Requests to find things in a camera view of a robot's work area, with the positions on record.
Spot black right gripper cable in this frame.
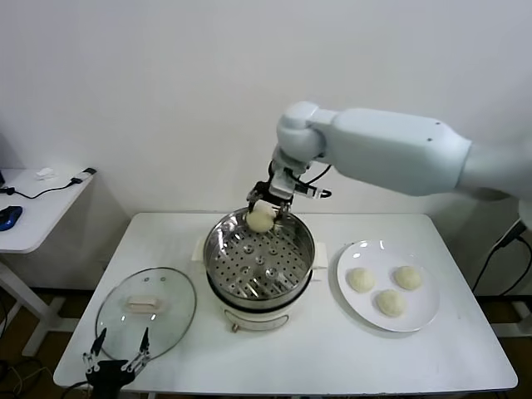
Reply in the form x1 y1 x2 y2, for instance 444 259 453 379
290 164 334 202

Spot blue computer mouse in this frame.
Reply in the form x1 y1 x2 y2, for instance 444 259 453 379
0 205 24 232

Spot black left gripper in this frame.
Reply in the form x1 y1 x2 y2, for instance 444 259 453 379
82 327 150 399

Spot steel perforated steamer basket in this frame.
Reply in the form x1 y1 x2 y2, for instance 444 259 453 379
191 204 329 303

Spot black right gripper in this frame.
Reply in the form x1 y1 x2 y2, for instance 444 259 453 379
247 180 293 229

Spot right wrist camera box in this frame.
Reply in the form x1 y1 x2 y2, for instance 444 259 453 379
268 165 297 197

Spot glass lid with cream handle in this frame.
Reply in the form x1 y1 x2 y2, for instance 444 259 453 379
95 267 198 362

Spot white side table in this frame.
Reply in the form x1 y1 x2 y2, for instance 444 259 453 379
0 168 99 358

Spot white oval plate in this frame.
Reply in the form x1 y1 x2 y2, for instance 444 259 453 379
335 239 441 333

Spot thin black desk cable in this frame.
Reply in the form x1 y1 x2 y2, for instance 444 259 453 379
0 176 82 202

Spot white steamed baozi bun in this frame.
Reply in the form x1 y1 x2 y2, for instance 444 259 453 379
245 202 278 234
392 265 425 291
375 289 407 319
346 267 376 294

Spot cream electric cooker pot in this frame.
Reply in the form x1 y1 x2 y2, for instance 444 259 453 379
206 265 328 334

